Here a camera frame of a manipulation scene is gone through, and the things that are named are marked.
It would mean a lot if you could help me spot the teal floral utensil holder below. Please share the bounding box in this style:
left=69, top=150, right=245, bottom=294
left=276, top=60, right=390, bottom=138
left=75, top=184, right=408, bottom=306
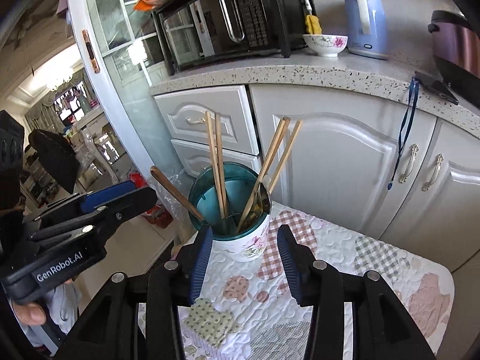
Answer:
left=188, top=162, right=272, bottom=263

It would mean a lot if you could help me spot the silver fork wooden handle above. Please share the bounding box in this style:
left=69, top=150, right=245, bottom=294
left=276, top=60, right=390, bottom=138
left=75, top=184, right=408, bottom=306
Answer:
left=150, top=166, right=204, bottom=221

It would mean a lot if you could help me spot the gold fork wooden handle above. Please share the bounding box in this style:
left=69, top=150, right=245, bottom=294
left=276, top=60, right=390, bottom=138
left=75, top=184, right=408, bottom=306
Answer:
left=246, top=184, right=271, bottom=226

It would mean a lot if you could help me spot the person left hand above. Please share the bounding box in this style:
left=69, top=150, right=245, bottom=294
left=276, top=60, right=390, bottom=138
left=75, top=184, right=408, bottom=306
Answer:
left=15, top=279, right=74, bottom=327

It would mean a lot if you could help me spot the red plastic bag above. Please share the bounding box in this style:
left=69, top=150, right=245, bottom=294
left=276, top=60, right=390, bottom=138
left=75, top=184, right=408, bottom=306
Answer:
left=128, top=171, right=174, bottom=229

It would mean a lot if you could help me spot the patchwork quilted table mat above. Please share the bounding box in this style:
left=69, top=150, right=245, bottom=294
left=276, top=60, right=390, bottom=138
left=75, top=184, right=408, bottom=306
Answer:
left=136, top=200, right=456, bottom=360

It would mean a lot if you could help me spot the lower white drawer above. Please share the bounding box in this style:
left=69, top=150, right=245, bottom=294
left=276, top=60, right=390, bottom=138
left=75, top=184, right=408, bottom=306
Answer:
left=171, top=139, right=261, bottom=178

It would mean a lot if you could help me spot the white drawer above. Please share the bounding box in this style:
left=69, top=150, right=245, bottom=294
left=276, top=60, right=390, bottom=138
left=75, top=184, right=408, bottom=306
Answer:
left=171, top=139, right=261, bottom=178
left=154, top=85, right=260, bottom=155

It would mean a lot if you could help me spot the upper white drawer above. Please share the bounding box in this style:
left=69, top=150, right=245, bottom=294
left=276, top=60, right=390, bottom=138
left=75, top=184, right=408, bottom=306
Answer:
left=154, top=85, right=260, bottom=155

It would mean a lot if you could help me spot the white cabinet door left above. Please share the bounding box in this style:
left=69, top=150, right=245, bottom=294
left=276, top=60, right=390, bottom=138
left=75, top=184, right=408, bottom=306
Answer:
left=250, top=84, right=437, bottom=238

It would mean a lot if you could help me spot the white cabinet door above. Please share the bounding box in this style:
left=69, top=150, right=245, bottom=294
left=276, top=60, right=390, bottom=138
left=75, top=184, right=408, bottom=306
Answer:
left=381, top=120, right=479, bottom=272
left=250, top=84, right=437, bottom=238

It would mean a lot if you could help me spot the white cabinet door right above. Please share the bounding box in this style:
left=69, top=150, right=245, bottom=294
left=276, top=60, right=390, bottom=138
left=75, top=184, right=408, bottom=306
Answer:
left=381, top=120, right=479, bottom=272

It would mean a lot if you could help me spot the glass sliding door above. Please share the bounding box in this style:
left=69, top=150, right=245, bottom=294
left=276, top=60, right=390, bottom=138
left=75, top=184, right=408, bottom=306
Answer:
left=67, top=0, right=192, bottom=194

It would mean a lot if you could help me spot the black phone on counter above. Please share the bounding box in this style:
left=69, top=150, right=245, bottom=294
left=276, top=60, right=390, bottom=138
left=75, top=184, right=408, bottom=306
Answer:
left=414, top=72, right=459, bottom=105

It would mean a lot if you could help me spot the floral white ceramic bowl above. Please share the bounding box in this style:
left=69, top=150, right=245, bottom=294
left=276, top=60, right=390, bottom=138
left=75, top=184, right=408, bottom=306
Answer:
left=303, top=34, right=348, bottom=58

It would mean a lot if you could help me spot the black microwave oven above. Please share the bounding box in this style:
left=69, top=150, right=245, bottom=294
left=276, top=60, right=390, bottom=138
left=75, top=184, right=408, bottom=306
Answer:
left=153, top=0, right=307, bottom=75

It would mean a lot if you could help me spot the yellow sponge bottle brush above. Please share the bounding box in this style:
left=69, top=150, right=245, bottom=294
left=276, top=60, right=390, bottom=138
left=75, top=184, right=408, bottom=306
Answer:
left=304, top=0, right=322, bottom=35

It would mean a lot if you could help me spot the blue electric kettle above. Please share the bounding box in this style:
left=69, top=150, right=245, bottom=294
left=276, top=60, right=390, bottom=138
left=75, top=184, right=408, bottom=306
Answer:
left=344, top=0, right=390, bottom=60

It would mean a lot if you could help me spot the purple rice cooker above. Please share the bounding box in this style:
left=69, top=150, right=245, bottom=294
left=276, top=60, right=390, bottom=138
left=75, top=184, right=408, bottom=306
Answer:
left=428, top=10, right=480, bottom=107

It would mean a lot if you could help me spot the blue lanyard cord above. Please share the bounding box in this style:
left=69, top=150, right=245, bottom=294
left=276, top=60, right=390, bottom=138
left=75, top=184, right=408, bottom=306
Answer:
left=386, top=77, right=421, bottom=191

